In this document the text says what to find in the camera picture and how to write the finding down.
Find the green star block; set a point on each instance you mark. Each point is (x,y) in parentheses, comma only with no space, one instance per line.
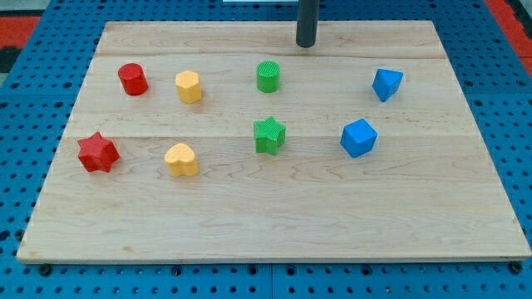
(269,135)

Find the light wooden board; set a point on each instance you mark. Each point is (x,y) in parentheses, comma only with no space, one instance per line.
(426,192)

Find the red star block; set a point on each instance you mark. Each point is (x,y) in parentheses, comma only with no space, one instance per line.
(97,153)

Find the green cylinder block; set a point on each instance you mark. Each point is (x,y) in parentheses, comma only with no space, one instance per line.
(268,76)

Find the yellow heart block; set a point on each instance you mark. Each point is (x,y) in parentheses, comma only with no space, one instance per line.
(180,159)

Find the blue cube block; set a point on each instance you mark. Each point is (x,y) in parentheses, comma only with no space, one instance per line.
(358,138)

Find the yellow hexagon block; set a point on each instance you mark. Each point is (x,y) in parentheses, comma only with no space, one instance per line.
(188,86)

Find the blue triangular prism block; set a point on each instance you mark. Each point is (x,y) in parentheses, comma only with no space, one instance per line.
(386,83)

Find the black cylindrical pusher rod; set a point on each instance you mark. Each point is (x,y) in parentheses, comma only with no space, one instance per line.
(307,23)

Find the red cylinder block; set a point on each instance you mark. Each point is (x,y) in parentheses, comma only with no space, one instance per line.
(133,79)

